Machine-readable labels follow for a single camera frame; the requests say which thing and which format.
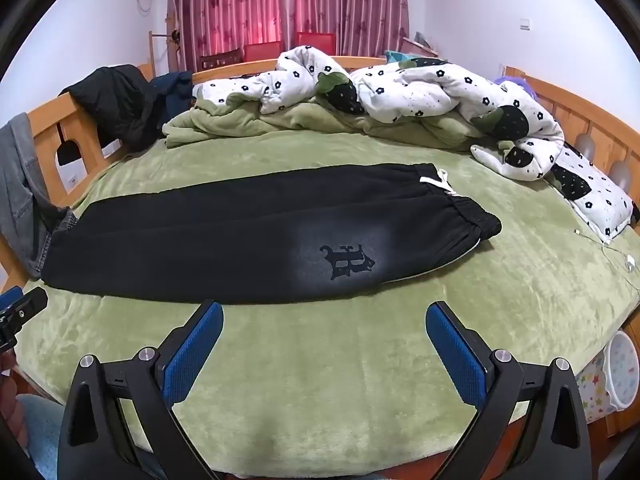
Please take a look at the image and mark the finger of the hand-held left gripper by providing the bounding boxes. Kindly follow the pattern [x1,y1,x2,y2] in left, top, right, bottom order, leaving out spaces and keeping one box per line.
[0,285,49,356]

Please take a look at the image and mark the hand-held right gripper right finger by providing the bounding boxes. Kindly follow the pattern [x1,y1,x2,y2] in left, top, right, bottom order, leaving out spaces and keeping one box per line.
[424,301,593,480]

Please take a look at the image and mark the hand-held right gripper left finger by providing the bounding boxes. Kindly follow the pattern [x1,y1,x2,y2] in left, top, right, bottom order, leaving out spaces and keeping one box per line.
[57,300,224,480]

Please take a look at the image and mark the black pants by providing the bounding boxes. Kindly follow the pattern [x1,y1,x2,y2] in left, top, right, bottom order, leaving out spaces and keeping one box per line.
[40,161,502,306]

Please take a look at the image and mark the person's blue jeans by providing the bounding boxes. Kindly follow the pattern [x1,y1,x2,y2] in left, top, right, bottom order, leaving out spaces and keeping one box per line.
[19,394,67,480]

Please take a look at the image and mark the green plush bed blanket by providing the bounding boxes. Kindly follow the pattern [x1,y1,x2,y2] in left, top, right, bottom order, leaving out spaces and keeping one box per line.
[15,125,640,476]

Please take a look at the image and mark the grey jeans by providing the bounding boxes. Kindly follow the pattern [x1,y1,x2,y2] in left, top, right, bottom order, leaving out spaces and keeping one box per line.
[0,112,81,281]

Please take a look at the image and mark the star-print storage box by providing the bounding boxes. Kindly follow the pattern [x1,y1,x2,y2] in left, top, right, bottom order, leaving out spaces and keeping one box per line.
[575,355,617,427]

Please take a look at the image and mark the white plastic basket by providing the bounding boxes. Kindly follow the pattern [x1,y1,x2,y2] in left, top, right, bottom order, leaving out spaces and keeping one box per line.
[602,332,640,411]

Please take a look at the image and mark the white flower-print pillow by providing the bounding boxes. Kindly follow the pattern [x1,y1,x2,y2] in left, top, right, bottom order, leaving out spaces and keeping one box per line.
[547,142,636,238]

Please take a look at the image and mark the black jacket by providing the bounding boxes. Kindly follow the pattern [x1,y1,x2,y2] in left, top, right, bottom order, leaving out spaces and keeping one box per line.
[59,64,168,148]

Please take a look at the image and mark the crumpled green blanket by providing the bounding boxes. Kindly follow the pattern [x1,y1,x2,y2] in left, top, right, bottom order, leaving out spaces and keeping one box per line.
[162,97,501,153]

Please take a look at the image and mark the navy garment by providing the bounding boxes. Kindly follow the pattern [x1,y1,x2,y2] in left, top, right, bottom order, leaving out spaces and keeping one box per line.
[150,71,196,128]

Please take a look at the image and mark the white flower-print quilt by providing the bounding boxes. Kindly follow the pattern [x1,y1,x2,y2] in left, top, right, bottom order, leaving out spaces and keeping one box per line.
[192,45,566,181]

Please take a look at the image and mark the purple plush item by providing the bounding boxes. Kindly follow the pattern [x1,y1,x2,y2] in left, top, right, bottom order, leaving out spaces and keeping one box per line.
[492,74,538,99]

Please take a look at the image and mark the wooden coat rack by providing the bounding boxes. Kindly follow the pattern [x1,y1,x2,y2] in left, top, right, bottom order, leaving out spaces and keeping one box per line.
[148,30,182,81]

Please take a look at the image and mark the brown wooden chair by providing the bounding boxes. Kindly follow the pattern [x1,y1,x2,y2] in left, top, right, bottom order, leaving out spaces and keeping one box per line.
[197,49,244,73]

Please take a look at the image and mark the red chair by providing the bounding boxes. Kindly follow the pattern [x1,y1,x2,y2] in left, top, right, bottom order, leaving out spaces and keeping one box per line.
[295,31,336,56]
[244,42,281,63]

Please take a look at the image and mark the red flower-print curtains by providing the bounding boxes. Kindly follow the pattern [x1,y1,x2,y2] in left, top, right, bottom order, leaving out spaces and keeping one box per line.
[167,0,411,73]

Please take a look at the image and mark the white charging cable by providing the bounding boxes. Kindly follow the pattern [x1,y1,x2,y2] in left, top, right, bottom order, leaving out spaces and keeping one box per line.
[575,229,640,292]

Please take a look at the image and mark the wooden bed frame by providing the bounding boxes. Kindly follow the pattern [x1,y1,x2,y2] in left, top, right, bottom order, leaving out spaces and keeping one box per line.
[0,55,640,411]

